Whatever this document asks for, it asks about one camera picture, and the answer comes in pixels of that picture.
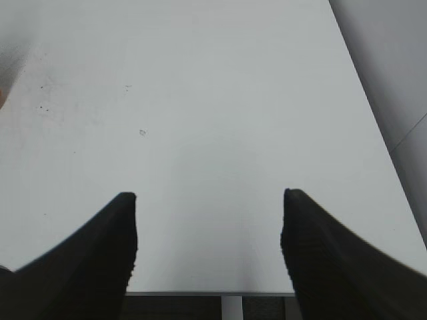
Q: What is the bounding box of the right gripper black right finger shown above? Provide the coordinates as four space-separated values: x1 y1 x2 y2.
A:
280 189 426 319

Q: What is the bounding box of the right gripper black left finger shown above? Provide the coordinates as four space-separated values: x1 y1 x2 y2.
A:
1 192 137 319

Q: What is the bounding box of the orange soda plastic bottle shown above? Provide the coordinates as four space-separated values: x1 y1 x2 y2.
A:
0 89 4 108

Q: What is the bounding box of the white table leg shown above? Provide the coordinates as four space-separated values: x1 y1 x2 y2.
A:
221 296 244 320

